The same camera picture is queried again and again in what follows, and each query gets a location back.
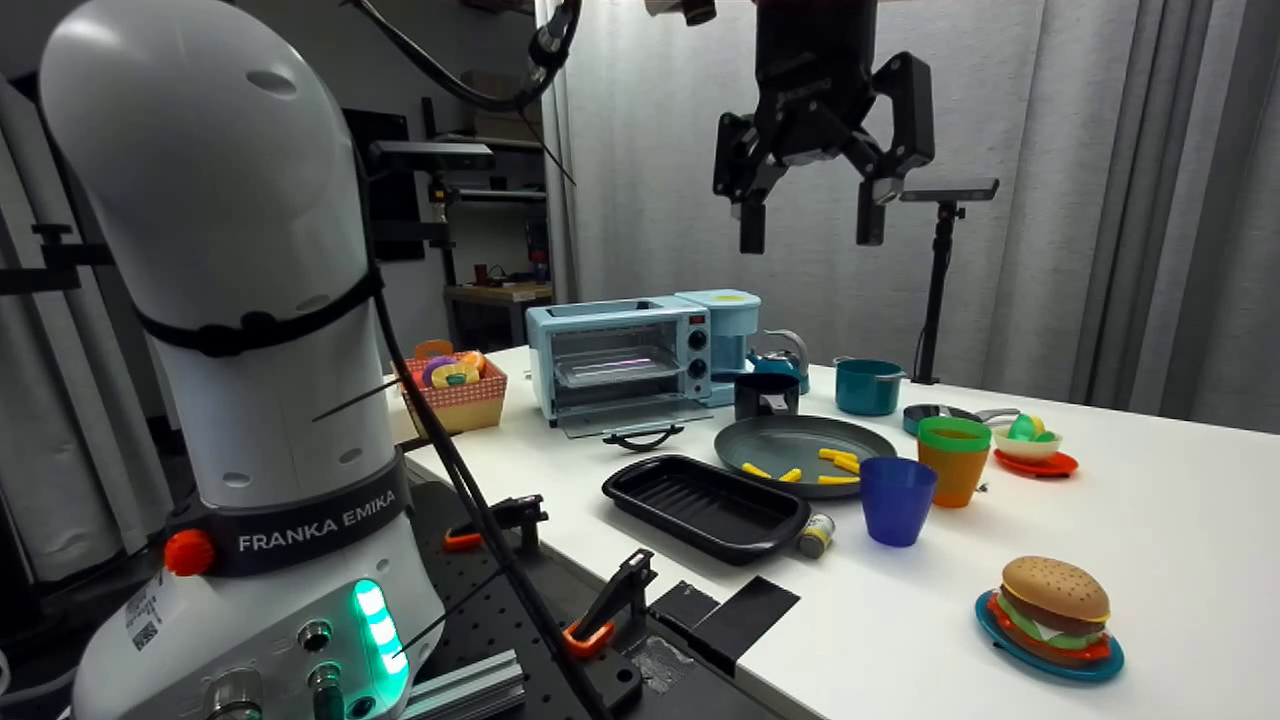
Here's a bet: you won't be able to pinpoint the teal burger plate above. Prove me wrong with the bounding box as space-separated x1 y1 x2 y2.
971 592 1128 686

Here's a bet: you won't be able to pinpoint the black rectangular baking tray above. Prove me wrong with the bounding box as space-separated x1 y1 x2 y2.
599 456 806 564

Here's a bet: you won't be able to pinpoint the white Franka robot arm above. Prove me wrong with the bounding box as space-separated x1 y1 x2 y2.
38 0 448 720

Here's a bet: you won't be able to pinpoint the wooden basket with toys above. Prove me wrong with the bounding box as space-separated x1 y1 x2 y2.
407 344 508 436

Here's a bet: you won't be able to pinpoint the background shelf rack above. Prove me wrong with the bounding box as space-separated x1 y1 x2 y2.
345 104 556 348

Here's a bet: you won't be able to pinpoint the toy hamburger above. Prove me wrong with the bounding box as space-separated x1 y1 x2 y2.
986 556 1112 665

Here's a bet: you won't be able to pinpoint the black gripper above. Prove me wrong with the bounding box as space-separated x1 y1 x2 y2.
713 0 934 256

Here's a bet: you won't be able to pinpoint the teal pot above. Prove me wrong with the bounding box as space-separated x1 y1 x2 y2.
834 361 903 417

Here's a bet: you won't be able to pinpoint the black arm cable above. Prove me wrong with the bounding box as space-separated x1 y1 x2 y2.
346 0 614 720

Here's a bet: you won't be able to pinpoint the orange cup green rim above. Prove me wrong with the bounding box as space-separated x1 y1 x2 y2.
917 417 993 510

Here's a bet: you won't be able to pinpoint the yellow toy fries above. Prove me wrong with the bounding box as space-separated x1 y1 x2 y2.
735 448 859 487

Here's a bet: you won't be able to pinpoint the black tripod stand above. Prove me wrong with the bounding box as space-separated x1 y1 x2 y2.
903 182 1001 385

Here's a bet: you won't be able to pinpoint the black coffee pot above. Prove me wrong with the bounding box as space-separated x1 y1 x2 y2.
735 330 806 421

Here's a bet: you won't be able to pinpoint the black oven handle piece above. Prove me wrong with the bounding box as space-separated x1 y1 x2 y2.
605 425 683 451

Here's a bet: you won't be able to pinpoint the red plate with toy food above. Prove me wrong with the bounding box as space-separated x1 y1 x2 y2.
997 417 1076 480

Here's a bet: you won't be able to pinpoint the orange black clamp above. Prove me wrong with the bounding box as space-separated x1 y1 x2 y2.
560 549 656 665

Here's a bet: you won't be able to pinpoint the blue plastic cup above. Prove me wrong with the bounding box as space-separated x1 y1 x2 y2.
859 456 934 549

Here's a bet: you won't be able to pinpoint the small black clamp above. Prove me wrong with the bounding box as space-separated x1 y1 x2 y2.
444 495 547 551

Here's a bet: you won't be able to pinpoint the small green grey jar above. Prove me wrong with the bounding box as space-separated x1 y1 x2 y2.
796 517 834 560

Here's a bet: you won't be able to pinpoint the light blue toaster oven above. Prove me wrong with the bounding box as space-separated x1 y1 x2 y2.
524 290 760 429

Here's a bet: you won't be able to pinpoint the dark small pan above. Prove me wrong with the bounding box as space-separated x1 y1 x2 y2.
898 404 983 436

